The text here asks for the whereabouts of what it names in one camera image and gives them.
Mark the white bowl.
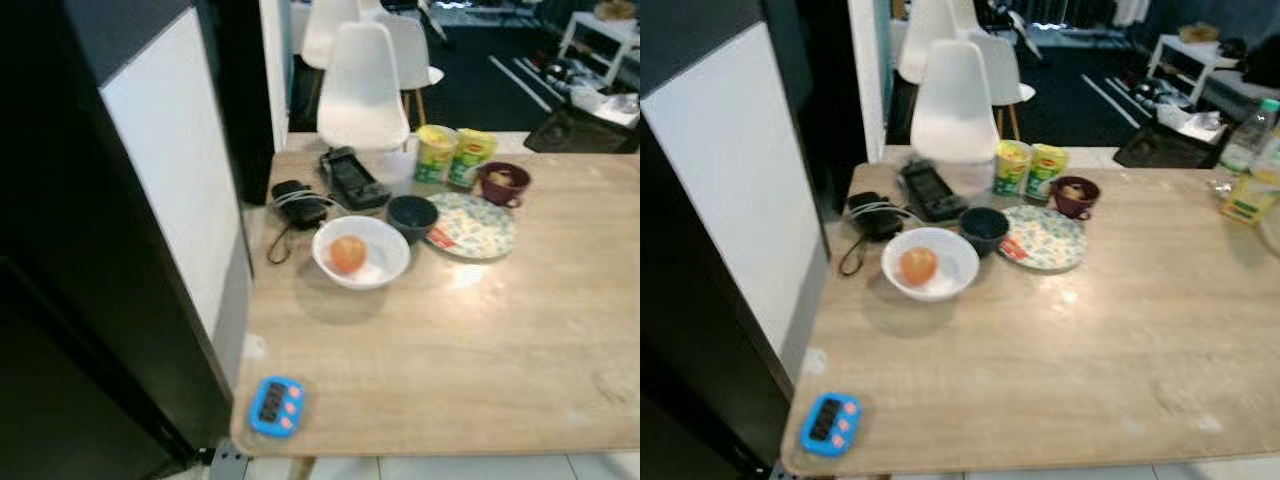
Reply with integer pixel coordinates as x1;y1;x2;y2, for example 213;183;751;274
881;227;981;303
312;215;412;291

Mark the orange-red tomato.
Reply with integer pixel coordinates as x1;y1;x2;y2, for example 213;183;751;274
899;246;939;288
329;235;368;276

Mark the black floor bag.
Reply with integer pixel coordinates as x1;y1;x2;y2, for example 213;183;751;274
1112;120;1226;169
524;100;641;154

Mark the white plastic bag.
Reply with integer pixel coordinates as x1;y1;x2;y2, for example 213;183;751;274
575;85;641;126
1160;105;1231;146

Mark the maroon mug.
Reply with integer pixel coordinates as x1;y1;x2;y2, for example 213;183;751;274
1050;175;1101;221
476;161;532;209

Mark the floral plate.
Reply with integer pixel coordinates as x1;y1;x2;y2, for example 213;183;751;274
1000;205;1087;272
425;192;517;261

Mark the white low table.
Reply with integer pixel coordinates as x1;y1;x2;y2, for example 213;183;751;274
558;10;641;89
1146;33;1246;106

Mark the wooden dining table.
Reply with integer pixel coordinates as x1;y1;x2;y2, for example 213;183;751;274
780;145;1280;477
230;130;641;461

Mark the dark blue bowl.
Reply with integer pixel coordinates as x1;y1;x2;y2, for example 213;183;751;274
959;206;1011;257
387;195;440;245

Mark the clear plastic cup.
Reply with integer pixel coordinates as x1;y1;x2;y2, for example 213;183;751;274
378;148;419;196
950;160;996;199

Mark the blue digital timer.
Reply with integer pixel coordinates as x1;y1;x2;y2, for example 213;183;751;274
248;375;306;438
799;392;863;458

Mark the white plastic chair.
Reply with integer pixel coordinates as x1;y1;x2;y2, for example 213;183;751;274
378;12;446;126
316;22;413;153
975;30;1037;141
897;0;956;86
300;0;361;71
908;40;1001;166

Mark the black handheld terminal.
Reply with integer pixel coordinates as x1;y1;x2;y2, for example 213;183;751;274
898;158;969;223
318;146;393;212

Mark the yellow juice bottle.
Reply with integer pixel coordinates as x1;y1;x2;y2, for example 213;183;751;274
1220;135;1280;226

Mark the black power adapter with cable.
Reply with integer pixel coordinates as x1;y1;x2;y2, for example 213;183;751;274
266;180;346;266
840;190;916;278

